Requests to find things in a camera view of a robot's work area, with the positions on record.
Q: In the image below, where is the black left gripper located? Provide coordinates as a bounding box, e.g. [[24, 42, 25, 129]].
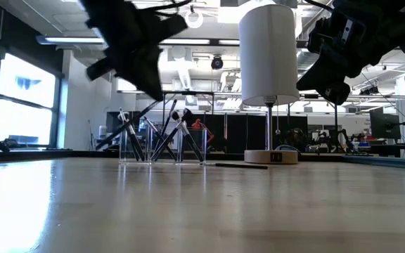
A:
[[82, 0, 188, 102]]

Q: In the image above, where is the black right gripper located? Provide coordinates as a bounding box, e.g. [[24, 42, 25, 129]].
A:
[[296, 3, 386, 105]]

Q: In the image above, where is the table lamp with white shade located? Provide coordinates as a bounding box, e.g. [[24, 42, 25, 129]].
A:
[[238, 3, 301, 165]]

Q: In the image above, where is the red background object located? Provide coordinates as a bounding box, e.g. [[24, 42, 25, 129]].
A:
[[191, 118, 214, 143]]

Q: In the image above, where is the black computer monitor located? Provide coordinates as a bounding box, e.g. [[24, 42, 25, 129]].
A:
[[369, 107, 402, 141]]

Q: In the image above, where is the clear acrylic brush organizer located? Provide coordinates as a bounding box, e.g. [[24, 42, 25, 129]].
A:
[[118, 124, 209, 165]]

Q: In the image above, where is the ceiling light tube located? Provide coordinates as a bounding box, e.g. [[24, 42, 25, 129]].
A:
[[36, 34, 105, 45]]

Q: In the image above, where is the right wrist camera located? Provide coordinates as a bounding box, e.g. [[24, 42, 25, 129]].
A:
[[334, 15, 356, 45]]

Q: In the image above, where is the white hanging ring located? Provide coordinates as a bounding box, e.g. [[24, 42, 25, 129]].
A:
[[184, 6, 205, 30]]

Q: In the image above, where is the black hanging camera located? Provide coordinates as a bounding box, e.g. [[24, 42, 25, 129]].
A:
[[210, 55, 224, 70]]

